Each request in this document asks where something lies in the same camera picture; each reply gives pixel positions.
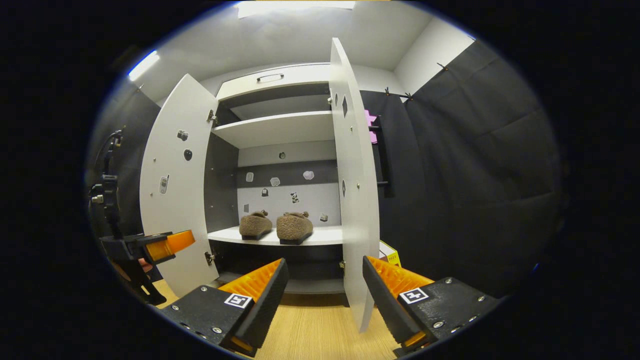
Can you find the white cabinet shelf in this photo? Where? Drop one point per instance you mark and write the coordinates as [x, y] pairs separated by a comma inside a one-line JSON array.
[[275, 129], [225, 236]]

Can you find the white door with camera sticker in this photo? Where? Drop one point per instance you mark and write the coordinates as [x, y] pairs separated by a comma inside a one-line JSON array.
[[175, 220]]

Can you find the white shoe cabinet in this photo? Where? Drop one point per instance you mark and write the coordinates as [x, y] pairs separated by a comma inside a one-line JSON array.
[[280, 202]]

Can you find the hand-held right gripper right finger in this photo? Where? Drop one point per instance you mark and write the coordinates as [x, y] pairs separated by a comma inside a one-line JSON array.
[[385, 307]]

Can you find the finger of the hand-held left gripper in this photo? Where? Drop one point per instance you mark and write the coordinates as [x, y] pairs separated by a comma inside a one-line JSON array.
[[172, 244]]

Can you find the white door with headphones sticker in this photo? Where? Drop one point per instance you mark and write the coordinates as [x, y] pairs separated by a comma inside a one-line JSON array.
[[357, 225]]

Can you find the ceiling light panel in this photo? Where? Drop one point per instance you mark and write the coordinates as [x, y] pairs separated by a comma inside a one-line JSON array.
[[143, 66], [295, 9]]

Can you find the white cabinet drawer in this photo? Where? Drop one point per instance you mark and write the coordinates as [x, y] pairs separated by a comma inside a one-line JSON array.
[[305, 77]]

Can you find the brown fuzzy shoe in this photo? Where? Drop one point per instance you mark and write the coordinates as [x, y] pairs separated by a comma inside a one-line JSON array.
[[295, 229], [255, 226]]

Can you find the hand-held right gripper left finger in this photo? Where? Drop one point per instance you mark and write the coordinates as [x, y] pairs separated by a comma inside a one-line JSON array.
[[267, 305]]

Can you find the small yellow box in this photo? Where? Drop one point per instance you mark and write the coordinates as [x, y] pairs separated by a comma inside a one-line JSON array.
[[390, 255]]

